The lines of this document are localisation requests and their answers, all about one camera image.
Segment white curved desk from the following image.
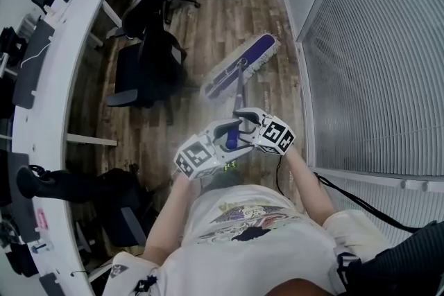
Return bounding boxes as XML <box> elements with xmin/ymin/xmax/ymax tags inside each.
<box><xmin>0</xmin><ymin>0</ymin><xmax>146</xmax><ymax>296</ymax></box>

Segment black bag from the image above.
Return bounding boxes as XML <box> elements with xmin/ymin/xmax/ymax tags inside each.
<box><xmin>338</xmin><ymin>220</ymin><xmax>444</xmax><ymax>296</ymax></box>

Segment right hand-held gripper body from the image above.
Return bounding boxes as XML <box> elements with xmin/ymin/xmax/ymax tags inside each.
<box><xmin>255</xmin><ymin>116</ymin><xmax>296</xmax><ymax>157</ymax></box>

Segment person's left forearm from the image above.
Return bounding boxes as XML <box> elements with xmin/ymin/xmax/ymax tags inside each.
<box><xmin>142</xmin><ymin>175</ymin><xmax>195</xmax><ymax>264</ymax></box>

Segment pink sticker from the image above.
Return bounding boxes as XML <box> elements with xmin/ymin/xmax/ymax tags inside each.
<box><xmin>36</xmin><ymin>207</ymin><xmax>48</xmax><ymax>229</ymax></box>

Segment white printed t-shirt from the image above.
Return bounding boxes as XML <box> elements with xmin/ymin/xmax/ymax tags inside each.
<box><xmin>103</xmin><ymin>183</ymin><xmax>389</xmax><ymax>296</ymax></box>

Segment purple mop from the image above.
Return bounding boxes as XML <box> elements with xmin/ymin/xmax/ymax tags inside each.
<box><xmin>199</xmin><ymin>32</ymin><xmax>282</xmax><ymax>150</ymax></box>

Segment grey trousers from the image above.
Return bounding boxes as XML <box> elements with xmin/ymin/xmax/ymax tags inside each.
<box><xmin>204</xmin><ymin>171</ymin><xmax>241</xmax><ymax>192</ymax></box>

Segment white cable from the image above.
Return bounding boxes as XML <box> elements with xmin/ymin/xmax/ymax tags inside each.
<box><xmin>19</xmin><ymin>41</ymin><xmax>53</xmax><ymax>69</ymax></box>

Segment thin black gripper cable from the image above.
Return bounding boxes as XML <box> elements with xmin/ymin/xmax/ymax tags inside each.
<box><xmin>275</xmin><ymin>155</ymin><xmax>284</xmax><ymax>195</ymax></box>

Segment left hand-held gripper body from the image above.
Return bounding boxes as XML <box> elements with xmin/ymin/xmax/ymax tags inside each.
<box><xmin>173</xmin><ymin>130</ymin><xmax>223</xmax><ymax>180</ymax></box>

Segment clear water bottle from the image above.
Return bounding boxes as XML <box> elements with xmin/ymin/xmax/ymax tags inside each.
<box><xmin>31</xmin><ymin>241</ymin><xmax>53</xmax><ymax>254</ymax></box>

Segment black strap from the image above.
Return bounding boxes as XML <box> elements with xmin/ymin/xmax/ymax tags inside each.
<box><xmin>314</xmin><ymin>172</ymin><xmax>420</xmax><ymax>233</ymax></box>

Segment black mesh office chair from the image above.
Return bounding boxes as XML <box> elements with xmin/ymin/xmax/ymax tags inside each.
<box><xmin>15</xmin><ymin>162</ymin><xmax>150</xmax><ymax>249</ymax></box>

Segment person's right forearm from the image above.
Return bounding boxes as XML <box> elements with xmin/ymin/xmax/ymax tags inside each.
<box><xmin>284</xmin><ymin>147</ymin><xmax>337</xmax><ymax>223</ymax></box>

